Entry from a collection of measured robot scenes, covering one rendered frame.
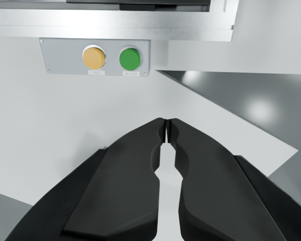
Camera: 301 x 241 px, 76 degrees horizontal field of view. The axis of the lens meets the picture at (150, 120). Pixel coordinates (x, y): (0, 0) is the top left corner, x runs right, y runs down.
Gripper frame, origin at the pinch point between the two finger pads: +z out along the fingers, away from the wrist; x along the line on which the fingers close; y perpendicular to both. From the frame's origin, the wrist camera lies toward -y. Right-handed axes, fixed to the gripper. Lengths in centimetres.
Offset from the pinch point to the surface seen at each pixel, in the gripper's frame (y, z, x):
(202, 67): 4.9, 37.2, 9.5
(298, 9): -7.5, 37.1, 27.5
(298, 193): 138, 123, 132
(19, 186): 50, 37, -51
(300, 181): 123, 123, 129
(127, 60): 1.5, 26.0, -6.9
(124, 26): -4.2, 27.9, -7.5
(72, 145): 30, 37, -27
